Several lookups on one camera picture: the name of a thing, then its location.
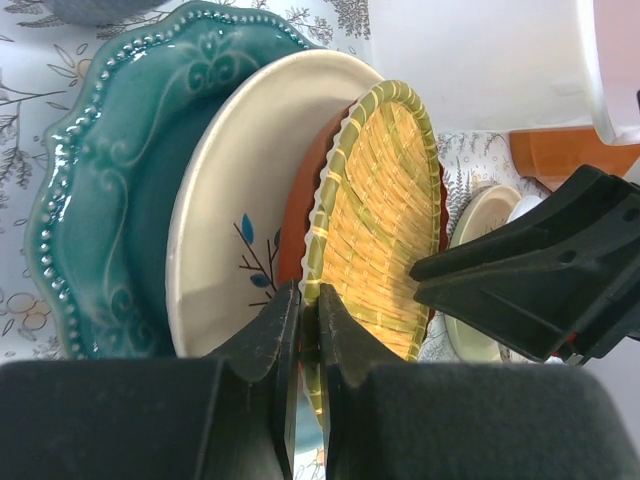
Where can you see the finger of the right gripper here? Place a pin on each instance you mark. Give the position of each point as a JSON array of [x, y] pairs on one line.
[[562, 279]]

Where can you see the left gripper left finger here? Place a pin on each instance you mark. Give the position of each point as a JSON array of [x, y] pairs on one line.
[[228, 415]]

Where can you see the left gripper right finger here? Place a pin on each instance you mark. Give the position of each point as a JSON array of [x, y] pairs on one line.
[[386, 418]]

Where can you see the red-brown plate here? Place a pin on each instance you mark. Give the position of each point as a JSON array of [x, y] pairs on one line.
[[300, 200]]

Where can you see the bamboo pattern plate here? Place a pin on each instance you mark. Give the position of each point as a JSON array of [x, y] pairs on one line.
[[375, 220]]

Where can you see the cream and blue plate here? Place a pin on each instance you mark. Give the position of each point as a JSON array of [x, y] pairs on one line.
[[224, 235]]

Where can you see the orange plastic bin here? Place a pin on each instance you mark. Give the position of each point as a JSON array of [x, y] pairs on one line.
[[551, 156]]

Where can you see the white plastic bin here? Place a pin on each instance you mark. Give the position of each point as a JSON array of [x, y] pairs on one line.
[[515, 65]]

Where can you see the white plate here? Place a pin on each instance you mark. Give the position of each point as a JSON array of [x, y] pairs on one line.
[[525, 205]]

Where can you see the pale green plate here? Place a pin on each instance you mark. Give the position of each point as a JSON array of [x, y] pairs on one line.
[[487, 211]]

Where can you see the teal embossed plate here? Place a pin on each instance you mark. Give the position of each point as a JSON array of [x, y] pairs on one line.
[[96, 238]]

